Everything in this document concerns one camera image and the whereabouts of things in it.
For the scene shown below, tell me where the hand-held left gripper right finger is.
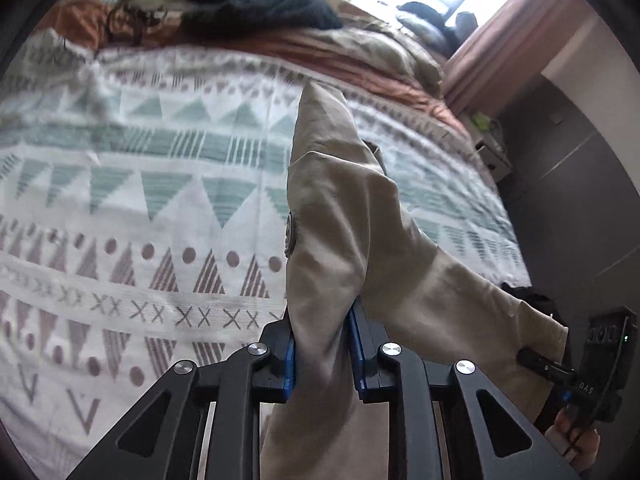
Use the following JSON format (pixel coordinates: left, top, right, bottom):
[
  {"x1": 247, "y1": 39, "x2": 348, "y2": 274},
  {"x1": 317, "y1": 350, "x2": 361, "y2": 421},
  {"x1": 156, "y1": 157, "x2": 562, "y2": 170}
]
[{"x1": 347, "y1": 300, "x2": 581, "y2": 480}]

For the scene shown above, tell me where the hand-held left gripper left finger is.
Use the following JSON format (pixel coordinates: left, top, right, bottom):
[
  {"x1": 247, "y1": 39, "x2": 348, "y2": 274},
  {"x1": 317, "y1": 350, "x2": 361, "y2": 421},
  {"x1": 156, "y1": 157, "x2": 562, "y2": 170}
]
[{"x1": 65, "y1": 320, "x2": 301, "y2": 480}]

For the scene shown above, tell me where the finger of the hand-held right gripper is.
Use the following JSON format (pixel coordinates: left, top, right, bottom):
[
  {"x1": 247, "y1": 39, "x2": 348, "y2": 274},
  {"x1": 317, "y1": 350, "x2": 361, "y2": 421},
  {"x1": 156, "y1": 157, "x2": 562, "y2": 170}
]
[{"x1": 517, "y1": 347, "x2": 577, "y2": 387}]

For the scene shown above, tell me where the beige zip jacket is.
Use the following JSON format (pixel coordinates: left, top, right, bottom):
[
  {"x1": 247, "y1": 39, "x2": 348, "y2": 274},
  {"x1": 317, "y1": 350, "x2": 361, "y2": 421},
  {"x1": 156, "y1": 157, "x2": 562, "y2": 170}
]
[{"x1": 260, "y1": 80, "x2": 571, "y2": 480}]

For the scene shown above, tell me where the person's right hand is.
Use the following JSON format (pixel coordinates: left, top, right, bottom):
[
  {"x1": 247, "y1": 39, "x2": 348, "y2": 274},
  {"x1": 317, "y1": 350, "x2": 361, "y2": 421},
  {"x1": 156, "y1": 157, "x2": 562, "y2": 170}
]
[{"x1": 544, "y1": 404, "x2": 602, "y2": 474}]

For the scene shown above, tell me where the white geometric patterned blanket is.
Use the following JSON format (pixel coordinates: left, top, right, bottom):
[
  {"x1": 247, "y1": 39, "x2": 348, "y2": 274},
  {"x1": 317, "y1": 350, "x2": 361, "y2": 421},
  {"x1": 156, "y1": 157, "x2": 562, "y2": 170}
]
[{"x1": 0, "y1": 27, "x2": 531, "y2": 480}]

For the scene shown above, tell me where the cluttered nightstand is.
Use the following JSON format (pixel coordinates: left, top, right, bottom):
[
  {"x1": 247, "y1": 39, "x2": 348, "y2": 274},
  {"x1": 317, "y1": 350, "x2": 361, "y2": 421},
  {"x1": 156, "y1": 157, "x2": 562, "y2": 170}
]
[{"x1": 470, "y1": 110, "x2": 514, "y2": 182}]

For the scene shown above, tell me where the rust and beige duvet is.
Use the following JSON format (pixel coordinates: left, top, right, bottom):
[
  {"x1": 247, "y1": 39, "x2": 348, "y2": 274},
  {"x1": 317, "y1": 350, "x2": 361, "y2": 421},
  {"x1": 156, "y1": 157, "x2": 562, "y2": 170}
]
[{"x1": 37, "y1": 0, "x2": 471, "y2": 136}]

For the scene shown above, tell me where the pink curtain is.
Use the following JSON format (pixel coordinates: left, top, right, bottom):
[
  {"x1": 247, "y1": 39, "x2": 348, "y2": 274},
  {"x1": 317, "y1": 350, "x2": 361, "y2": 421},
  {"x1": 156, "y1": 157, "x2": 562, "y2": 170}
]
[{"x1": 442, "y1": 0, "x2": 596, "y2": 106}]

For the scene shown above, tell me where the large dark cushion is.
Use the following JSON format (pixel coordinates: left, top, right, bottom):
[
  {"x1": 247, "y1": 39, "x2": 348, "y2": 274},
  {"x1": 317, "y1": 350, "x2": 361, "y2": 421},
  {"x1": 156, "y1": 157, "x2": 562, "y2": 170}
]
[{"x1": 397, "y1": 0, "x2": 457, "y2": 55}]

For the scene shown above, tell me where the small dark cushion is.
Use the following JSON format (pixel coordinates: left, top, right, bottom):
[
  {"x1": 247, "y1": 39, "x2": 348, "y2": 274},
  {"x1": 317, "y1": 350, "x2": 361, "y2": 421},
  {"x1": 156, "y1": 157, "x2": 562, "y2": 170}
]
[{"x1": 455, "y1": 10, "x2": 482, "y2": 37}]

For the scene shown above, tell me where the black knitted sweater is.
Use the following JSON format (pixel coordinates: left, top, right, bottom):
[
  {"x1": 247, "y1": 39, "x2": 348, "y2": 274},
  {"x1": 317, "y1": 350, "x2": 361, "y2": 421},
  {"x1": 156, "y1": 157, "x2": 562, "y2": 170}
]
[{"x1": 180, "y1": 0, "x2": 346, "y2": 36}]

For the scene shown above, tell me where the black tangled cable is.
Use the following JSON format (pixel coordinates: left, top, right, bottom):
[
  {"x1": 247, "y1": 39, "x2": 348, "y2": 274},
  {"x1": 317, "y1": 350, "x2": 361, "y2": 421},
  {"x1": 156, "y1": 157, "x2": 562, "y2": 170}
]
[{"x1": 105, "y1": 2, "x2": 181, "y2": 46}]

